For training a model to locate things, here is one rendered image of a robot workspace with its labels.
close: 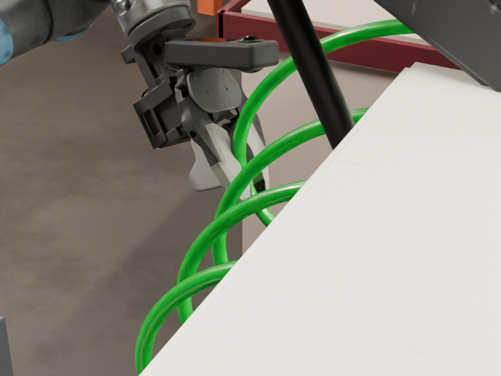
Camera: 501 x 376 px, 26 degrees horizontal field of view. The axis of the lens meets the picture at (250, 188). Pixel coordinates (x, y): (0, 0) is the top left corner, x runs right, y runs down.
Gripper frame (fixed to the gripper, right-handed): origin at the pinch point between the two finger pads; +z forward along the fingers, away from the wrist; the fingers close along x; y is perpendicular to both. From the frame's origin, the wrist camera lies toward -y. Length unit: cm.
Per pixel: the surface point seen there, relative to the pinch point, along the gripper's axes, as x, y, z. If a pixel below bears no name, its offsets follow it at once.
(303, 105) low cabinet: -123, 78, -29
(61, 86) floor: -192, 224, -100
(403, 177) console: 45, -45, 9
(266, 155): 9.3, -10.4, -0.9
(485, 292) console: 50, -49, 14
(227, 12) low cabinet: -112, 78, -55
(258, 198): 16.2, -13.2, 3.0
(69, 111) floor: -180, 212, -85
